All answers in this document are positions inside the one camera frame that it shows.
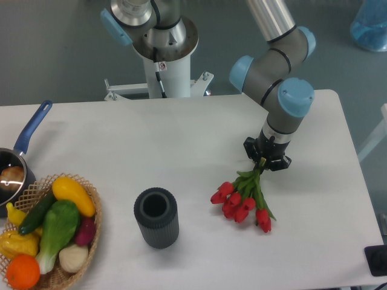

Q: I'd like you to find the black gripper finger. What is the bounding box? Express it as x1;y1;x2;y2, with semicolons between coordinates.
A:
243;137;262;169
264;155;292;172

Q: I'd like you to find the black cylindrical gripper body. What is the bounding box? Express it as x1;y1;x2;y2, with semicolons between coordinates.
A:
255;135;289;161

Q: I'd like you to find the red tulip bouquet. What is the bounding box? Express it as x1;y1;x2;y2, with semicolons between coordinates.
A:
210;158;276;233

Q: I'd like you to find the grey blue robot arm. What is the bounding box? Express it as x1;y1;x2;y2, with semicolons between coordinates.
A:
100;1;316;171

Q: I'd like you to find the dark grey ribbed vase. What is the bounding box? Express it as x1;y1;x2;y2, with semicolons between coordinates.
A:
134;187;180;249

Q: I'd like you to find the black device at edge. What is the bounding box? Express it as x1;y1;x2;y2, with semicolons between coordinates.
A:
364;245;386;277

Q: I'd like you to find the blue translucent container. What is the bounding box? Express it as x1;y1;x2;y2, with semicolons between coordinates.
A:
350;1;386;52

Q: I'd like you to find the yellow squash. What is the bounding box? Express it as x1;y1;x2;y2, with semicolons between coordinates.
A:
52;176;96;218

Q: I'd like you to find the green bok choy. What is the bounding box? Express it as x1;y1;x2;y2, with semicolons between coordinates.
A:
36;200;80;275

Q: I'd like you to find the white garlic bulb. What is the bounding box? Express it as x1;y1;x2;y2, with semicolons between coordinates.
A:
59;244;88;273

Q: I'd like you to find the dark green cucumber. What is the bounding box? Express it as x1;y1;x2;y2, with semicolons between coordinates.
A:
18;192;57;235

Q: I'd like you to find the brown bread roll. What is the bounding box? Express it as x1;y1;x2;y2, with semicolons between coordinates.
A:
1;166;24;193

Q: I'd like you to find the yellow corn cob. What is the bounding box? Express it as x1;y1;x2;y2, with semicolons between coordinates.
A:
1;230;39;260

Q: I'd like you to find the orange fruit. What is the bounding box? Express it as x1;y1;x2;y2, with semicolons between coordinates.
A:
6;254;41;289

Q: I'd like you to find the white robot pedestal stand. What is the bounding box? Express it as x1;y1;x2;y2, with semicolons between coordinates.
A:
103;16;215;102

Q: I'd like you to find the white frame at right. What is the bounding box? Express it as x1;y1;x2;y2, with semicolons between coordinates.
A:
357;103;386;163

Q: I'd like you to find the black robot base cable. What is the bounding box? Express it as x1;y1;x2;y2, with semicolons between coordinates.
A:
152;47;168;99

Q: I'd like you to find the blue handled saucepan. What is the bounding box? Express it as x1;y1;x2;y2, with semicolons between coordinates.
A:
1;100;53;218

